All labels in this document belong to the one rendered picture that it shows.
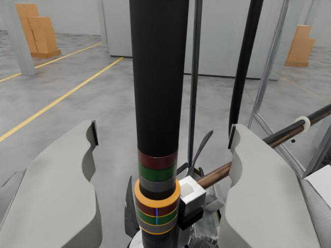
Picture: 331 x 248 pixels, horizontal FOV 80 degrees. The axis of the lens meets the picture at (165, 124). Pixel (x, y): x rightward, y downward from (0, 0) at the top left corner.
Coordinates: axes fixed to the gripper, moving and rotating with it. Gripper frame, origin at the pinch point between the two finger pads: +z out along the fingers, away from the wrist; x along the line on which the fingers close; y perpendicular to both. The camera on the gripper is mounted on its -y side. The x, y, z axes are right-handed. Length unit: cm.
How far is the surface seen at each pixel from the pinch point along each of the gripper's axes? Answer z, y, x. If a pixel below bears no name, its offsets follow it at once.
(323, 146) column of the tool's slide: 44, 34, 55
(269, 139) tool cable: 13.1, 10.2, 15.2
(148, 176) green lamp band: 1.0, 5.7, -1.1
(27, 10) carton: 710, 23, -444
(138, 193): 1.6, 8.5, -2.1
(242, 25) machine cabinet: 526, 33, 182
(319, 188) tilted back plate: 25, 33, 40
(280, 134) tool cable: 14.8, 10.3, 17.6
